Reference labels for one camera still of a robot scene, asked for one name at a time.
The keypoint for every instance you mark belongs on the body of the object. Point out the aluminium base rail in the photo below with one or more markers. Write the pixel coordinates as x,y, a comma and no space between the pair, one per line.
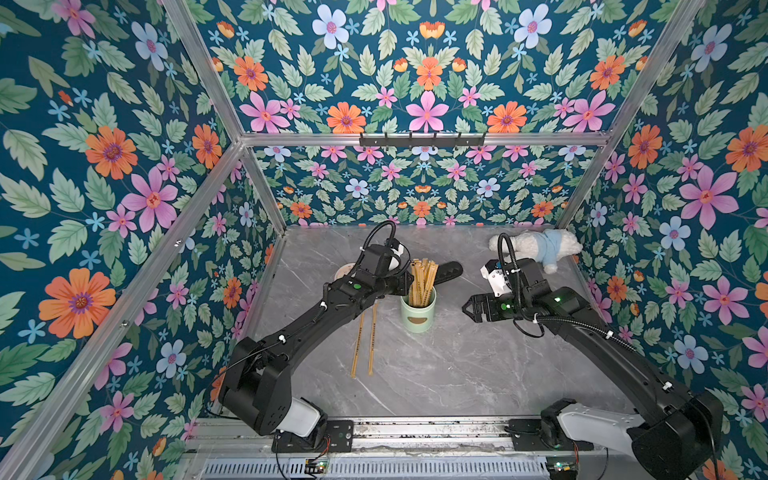
416,447

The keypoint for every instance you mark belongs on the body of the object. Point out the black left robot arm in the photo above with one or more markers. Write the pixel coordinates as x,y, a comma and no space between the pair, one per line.
257,385

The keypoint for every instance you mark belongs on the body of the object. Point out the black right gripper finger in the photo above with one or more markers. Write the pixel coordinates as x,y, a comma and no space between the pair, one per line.
472,302
469,312

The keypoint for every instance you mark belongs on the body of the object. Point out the bundle of paper straws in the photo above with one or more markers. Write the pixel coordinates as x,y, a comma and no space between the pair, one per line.
424,273

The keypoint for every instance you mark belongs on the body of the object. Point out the tan paper straw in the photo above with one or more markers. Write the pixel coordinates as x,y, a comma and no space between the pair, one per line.
372,342
353,372

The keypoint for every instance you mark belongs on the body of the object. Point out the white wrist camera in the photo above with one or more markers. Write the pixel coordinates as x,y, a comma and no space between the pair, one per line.
496,279
397,250

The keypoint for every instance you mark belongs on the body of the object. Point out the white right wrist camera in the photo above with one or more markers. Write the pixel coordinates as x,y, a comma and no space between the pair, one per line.
496,279

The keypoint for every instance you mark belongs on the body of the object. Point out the black wall hook rail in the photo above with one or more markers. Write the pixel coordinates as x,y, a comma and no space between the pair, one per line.
408,140

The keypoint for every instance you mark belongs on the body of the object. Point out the white plush toy blue shirt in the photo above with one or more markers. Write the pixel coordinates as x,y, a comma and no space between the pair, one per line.
546,247

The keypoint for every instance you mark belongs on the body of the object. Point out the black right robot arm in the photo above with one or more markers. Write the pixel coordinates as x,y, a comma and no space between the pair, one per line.
672,431

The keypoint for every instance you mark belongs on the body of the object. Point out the light green metal cup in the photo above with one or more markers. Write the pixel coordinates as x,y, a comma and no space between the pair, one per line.
418,319

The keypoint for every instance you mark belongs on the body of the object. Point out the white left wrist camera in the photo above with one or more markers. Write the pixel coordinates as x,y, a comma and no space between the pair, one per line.
397,250

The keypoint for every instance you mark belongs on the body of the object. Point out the round beige kitchen timer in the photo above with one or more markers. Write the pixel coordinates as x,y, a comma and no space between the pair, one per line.
344,271

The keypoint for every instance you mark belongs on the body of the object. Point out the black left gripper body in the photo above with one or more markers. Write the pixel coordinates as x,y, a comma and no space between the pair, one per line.
393,284

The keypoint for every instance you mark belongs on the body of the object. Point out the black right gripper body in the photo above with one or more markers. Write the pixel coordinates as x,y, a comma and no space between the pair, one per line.
482,306

